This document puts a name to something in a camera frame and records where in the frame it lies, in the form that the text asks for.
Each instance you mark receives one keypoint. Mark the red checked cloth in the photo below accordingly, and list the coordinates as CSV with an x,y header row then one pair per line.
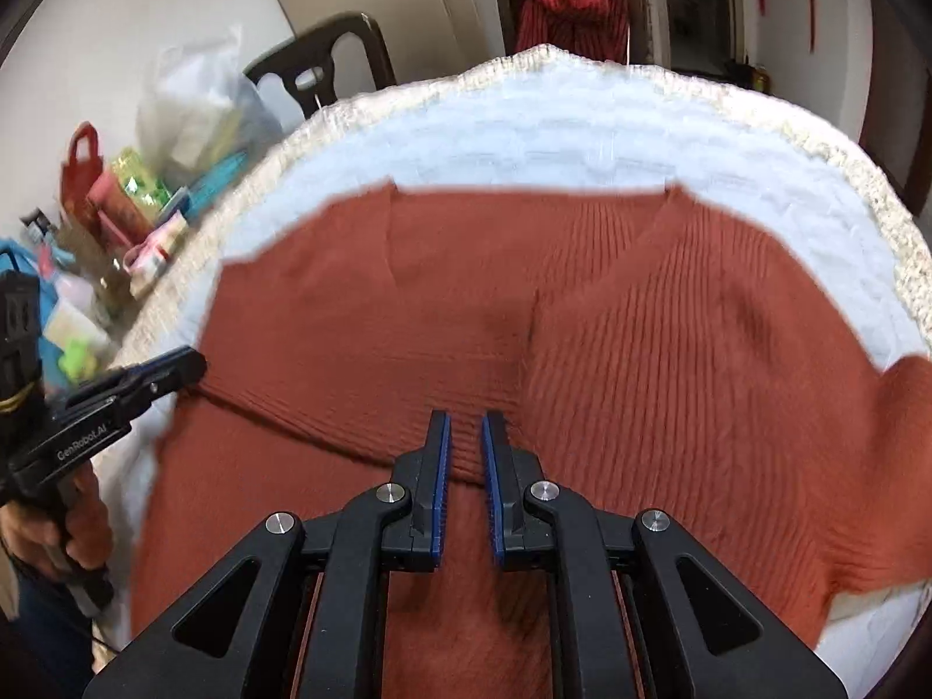
x,y
594,29

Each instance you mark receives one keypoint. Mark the dark chair with red cloth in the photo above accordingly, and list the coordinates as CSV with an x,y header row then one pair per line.
x,y
637,52

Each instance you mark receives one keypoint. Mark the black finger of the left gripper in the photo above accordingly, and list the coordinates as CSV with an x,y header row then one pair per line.
x,y
156,374

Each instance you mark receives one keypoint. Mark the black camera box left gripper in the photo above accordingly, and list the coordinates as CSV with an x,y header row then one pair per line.
x,y
21,328

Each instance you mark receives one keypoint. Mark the green patterned box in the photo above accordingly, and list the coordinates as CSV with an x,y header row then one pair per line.
x,y
140,184

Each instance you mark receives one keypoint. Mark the white quilted lace tablecloth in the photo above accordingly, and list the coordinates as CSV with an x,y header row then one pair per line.
x,y
548,118

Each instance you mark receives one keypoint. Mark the blue plastic item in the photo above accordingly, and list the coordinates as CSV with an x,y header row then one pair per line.
x,y
17,257

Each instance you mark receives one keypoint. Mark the dark wooden chair left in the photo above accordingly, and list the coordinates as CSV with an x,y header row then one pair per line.
x,y
306,65

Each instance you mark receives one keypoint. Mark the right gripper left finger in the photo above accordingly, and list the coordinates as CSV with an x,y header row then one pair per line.
x,y
415,541

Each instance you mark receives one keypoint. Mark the person's left hand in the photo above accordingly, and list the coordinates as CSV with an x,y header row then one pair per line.
x,y
85,533

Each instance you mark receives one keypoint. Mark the red gift bag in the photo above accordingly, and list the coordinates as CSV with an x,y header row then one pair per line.
x,y
82,167

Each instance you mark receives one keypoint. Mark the rust orange knit sweater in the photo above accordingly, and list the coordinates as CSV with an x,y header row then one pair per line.
x,y
653,351

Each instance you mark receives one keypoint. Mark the green capped white bottle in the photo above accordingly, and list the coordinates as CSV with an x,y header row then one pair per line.
x,y
81,342

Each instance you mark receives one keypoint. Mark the white plastic bag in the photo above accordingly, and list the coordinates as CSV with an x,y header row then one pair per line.
x,y
197,108

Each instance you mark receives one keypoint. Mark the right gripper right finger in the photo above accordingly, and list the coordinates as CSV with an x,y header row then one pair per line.
x,y
519,541

